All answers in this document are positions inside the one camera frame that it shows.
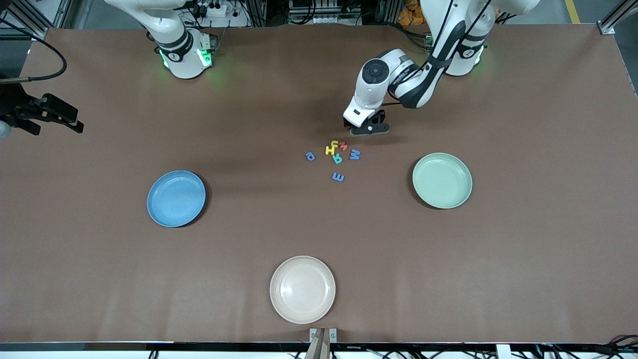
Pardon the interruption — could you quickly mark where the green plate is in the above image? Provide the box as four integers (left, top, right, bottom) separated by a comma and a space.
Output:
412, 152, 473, 209

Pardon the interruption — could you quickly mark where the long white socket bar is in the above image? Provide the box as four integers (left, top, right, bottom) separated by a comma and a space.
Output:
298, 14, 360, 25

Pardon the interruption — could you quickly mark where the pile of orange packets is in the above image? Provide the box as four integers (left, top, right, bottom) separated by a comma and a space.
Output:
397, 0, 429, 26

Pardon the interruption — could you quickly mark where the brown table cover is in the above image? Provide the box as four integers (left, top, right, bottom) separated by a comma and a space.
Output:
0, 25, 638, 345

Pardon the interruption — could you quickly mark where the blue plate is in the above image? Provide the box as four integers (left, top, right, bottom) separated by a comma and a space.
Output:
147, 170, 206, 228

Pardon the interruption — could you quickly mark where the white power strip with plugs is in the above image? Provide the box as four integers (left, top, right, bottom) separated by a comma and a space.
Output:
191, 0, 229, 18

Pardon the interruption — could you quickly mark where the beige plate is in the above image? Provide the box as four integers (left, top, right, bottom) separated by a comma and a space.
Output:
270, 255, 336, 325

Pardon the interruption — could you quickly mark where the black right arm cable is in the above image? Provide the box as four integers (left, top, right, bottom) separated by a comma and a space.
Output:
0, 20, 68, 83

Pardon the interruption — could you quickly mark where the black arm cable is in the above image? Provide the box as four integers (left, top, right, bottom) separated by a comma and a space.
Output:
381, 0, 494, 108
0, 20, 68, 83

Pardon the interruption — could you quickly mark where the aluminium frame post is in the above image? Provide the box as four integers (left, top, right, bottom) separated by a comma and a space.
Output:
597, 0, 638, 35
0, 0, 75, 41

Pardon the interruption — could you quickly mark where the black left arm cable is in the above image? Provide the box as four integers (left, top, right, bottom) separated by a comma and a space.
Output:
381, 0, 494, 108

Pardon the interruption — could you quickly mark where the small metal bracket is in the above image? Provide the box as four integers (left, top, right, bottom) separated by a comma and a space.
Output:
309, 328, 338, 344

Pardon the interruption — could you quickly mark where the black cable bundle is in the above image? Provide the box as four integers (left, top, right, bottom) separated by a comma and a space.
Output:
538, 333, 638, 359

